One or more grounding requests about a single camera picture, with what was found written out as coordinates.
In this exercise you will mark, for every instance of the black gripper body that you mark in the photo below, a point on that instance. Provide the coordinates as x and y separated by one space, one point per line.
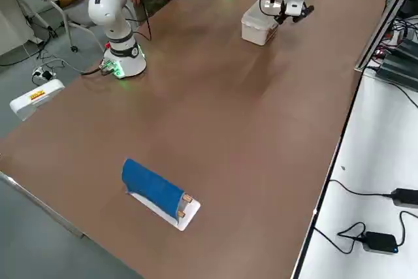
307 10

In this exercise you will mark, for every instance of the clear plastic box lid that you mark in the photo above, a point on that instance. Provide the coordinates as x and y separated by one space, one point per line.
261 14

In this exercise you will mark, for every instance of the white preservation box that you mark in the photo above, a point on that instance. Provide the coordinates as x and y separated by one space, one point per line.
258 35

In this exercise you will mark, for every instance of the white box with yellow label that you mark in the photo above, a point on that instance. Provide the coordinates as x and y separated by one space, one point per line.
36 96

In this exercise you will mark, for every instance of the black power supply unit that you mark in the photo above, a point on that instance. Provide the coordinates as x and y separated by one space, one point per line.
406 48
398 73

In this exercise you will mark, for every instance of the grey office chair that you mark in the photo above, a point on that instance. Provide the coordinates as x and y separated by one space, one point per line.
75 14

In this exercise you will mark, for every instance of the black power adapter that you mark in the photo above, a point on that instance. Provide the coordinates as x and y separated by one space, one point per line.
406 197

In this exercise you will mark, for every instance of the blue rolled towel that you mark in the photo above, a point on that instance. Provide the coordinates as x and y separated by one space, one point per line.
150 184

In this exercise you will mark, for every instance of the white towel holder tray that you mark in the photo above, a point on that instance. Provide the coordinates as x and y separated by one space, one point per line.
189 213

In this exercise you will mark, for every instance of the black adapter with blue light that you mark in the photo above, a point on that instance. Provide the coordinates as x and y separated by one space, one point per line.
380 242

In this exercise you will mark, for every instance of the white power strip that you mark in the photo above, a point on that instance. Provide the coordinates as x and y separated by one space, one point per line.
44 74

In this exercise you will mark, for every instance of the white cabinet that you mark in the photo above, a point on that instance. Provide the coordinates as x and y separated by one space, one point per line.
13 14

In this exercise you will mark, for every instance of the aluminium frame post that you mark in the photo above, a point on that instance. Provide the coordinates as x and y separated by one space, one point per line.
385 21

